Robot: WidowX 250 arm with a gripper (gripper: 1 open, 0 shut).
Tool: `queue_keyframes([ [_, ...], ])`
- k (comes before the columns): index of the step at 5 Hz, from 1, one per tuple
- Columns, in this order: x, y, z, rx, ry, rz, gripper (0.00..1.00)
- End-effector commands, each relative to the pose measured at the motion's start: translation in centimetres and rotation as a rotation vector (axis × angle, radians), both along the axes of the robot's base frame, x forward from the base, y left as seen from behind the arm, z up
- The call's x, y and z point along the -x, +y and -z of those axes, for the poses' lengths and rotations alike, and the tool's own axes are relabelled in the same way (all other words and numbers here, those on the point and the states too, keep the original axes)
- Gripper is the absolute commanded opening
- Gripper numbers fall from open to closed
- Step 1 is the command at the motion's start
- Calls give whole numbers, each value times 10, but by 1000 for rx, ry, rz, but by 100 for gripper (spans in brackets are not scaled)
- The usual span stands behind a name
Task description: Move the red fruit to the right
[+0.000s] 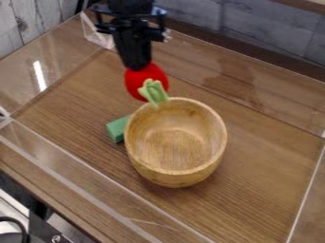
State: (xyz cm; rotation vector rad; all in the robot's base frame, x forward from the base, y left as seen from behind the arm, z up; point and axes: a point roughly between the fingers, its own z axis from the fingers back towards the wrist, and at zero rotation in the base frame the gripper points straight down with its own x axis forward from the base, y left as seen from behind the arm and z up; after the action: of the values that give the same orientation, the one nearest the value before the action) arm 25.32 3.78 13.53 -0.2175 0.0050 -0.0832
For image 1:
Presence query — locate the red plush fruit green stem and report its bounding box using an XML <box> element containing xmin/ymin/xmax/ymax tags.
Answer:
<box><xmin>125</xmin><ymin>63</ymin><xmax>169</xmax><ymax>107</ymax></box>

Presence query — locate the green rectangular block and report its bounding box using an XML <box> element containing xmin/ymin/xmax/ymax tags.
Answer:
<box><xmin>106</xmin><ymin>116</ymin><xmax>131</xmax><ymax>143</ymax></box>

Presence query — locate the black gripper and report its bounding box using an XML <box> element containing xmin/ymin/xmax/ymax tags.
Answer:
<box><xmin>90</xmin><ymin>3</ymin><xmax>170</xmax><ymax>70</ymax></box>

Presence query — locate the black metal table bracket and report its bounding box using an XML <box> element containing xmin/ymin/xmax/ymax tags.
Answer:
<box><xmin>28</xmin><ymin>212</ymin><xmax>74</xmax><ymax>243</ymax></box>

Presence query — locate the black cable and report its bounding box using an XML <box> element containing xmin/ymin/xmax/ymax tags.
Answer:
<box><xmin>0</xmin><ymin>216</ymin><xmax>32</xmax><ymax>243</ymax></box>

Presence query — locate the clear acrylic corner bracket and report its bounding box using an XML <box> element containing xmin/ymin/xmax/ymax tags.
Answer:
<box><xmin>81</xmin><ymin>12</ymin><xmax>114</xmax><ymax>49</ymax></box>

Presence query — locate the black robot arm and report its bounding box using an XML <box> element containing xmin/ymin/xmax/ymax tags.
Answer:
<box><xmin>90</xmin><ymin>0</ymin><xmax>169</xmax><ymax>71</ymax></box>

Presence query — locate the wooden bowl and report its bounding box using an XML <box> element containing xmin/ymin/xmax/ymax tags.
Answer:
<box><xmin>125</xmin><ymin>97</ymin><xmax>229</xmax><ymax>188</ymax></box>

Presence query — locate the clear acrylic front wall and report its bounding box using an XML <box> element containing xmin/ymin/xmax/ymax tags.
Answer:
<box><xmin>0</xmin><ymin>118</ymin><xmax>214</xmax><ymax>243</ymax></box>

